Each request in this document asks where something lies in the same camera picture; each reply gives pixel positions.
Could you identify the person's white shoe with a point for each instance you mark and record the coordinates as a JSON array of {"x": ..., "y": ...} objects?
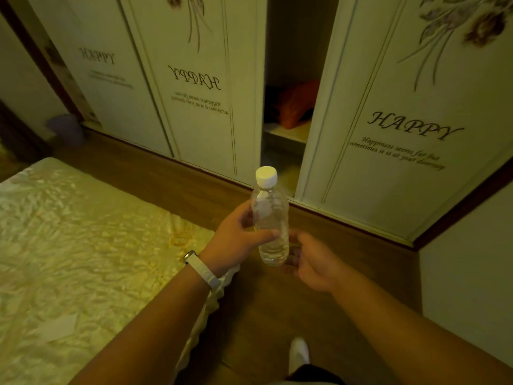
[{"x": 299, "y": 354}]

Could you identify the purple waste bin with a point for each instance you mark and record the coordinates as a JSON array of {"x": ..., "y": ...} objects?
[{"x": 66, "y": 130}]

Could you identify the red plastic bag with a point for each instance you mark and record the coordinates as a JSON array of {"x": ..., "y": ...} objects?
[{"x": 298, "y": 104}]

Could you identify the person's black trousers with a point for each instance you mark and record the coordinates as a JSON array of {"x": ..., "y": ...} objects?
[{"x": 316, "y": 376}]

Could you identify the white floral sliding wardrobe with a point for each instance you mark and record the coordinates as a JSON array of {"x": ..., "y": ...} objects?
[{"x": 200, "y": 136}]

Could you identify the person's right hand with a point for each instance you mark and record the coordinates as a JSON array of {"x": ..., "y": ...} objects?
[{"x": 320, "y": 268}]

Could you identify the smartwatch with white band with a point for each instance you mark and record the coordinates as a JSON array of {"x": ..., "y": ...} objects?
[{"x": 204, "y": 270}]

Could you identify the brown striped curtain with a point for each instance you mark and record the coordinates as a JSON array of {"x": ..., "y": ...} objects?
[{"x": 20, "y": 140}]

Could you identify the clear plastic water bottle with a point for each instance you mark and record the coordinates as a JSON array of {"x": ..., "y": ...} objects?
[{"x": 272, "y": 216}]

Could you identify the bed with pale yellow bedspread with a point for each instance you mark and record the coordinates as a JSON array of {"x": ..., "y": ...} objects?
[{"x": 80, "y": 236}]

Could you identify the person's left forearm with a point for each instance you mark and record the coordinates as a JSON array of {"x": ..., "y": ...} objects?
[{"x": 152, "y": 336}]

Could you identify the person's left hand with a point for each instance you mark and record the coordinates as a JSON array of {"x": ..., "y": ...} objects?
[{"x": 230, "y": 248}]

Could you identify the person's right forearm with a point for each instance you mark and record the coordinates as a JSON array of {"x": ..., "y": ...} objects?
[{"x": 421, "y": 336}]

